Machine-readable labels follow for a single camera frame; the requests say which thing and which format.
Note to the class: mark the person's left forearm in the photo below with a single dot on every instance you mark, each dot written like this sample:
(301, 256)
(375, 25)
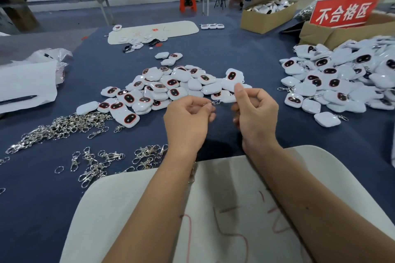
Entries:
(151, 213)

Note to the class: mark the open cardboard box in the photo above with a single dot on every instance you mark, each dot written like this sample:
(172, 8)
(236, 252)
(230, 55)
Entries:
(262, 23)

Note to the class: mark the red plastic stool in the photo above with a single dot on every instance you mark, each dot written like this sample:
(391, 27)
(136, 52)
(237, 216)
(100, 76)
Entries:
(188, 4)

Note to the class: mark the small white plastic part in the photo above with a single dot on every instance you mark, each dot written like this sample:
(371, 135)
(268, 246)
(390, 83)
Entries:
(212, 26)
(220, 26)
(204, 26)

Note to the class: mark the black pen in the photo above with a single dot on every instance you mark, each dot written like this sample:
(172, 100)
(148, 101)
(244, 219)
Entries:
(17, 99)

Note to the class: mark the person's left hand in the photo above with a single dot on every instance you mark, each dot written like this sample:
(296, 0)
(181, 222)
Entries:
(188, 127)

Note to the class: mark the person's right forearm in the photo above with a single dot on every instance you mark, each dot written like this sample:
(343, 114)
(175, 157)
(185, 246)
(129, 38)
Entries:
(318, 207)

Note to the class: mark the flat brown cardboard box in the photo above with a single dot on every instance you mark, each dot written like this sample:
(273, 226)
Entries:
(324, 36)

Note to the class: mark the white foam board red marks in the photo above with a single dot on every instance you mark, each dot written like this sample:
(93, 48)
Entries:
(228, 198)

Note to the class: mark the white paper sheet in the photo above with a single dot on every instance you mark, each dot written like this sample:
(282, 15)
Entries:
(28, 81)

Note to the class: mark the long white foam board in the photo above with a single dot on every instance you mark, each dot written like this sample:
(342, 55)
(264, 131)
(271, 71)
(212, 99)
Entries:
(179, 28)

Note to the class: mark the red sign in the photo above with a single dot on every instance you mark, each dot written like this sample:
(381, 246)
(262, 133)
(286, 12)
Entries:
(345, 11)

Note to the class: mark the person's right hand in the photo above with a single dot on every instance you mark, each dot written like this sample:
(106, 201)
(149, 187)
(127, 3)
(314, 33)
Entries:
(256, 121)

